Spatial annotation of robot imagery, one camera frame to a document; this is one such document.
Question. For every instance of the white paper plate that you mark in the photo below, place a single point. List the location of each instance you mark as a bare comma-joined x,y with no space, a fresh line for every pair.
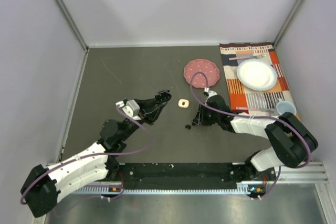
257,75

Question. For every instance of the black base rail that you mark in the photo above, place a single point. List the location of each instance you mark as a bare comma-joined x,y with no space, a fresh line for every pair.
180,176

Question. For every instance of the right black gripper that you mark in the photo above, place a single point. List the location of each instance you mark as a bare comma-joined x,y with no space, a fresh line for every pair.
200,116

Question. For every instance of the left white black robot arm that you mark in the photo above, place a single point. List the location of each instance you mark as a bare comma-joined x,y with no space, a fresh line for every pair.
45,187

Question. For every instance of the black earbud charging case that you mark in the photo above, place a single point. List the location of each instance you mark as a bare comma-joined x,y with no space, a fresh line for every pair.
162,96

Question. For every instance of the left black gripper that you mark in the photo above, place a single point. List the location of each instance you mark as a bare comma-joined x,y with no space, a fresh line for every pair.
149,112

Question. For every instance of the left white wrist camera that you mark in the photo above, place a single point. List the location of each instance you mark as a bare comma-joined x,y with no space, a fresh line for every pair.
130,108

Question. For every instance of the grey slotted cable duct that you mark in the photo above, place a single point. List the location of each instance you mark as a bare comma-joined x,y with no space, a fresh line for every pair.
239,189

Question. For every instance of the light blue cup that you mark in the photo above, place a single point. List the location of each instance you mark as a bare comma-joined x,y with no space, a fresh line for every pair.
283,106

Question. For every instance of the aluminium frame profile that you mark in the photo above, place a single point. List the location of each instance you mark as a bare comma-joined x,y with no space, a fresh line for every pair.
291,196

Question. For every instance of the cream earbud charging case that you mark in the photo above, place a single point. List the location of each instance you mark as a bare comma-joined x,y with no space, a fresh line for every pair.
183,103

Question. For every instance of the pink dotted plate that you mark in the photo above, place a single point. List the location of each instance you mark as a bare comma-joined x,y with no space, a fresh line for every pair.
206,67

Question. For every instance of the patterned orange cloth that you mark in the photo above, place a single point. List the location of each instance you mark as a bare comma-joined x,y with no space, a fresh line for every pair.
241,95

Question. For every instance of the pink handled utensil upper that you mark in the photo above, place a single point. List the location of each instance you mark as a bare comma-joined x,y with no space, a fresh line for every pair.
241,58

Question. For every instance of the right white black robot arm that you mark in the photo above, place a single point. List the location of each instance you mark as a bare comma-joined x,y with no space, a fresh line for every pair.
289,138

